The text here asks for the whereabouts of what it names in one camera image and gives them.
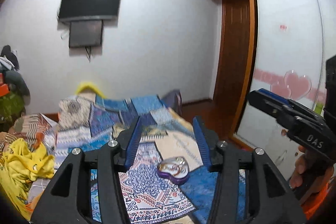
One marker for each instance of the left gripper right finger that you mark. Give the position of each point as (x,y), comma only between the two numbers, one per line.
(268,197)

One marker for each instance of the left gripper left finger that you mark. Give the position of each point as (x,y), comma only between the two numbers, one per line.
(67,198)

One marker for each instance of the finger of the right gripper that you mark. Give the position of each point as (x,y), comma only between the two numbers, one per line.
(277,112)
(266,96)

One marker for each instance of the purple heart-shaped tin box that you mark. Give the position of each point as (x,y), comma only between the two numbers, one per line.
(175,169)

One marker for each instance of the person's right hand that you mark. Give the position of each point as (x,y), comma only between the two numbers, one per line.
(301,166)

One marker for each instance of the green bottle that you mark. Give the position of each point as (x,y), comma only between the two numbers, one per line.
(318,108)

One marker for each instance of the brown wooden door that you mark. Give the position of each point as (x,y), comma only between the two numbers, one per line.
(233,55)

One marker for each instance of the yellow cloth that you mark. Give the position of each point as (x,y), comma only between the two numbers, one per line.
(20,167)

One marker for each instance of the striped orange cloth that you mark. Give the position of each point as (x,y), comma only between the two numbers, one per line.
(32,128)

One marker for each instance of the dark blue bag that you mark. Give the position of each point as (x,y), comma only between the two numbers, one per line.
(173,100)

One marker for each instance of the wooden wardrobe with white doors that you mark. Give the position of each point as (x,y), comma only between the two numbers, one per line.
(289,43)

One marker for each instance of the blue patchwork bed blanket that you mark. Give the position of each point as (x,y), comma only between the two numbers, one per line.
(89,121)

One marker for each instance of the clothes pile on stand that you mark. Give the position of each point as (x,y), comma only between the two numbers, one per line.
(14,103)

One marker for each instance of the yellow pillow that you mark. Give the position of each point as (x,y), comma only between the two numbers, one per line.
(89,87)

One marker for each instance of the orange box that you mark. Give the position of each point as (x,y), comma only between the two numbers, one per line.
(4,90)

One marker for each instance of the small dark wall monitor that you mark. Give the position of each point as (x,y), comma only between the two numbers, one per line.
(87,33)

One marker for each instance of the black wall television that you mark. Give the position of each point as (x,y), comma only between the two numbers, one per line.
(77,10)

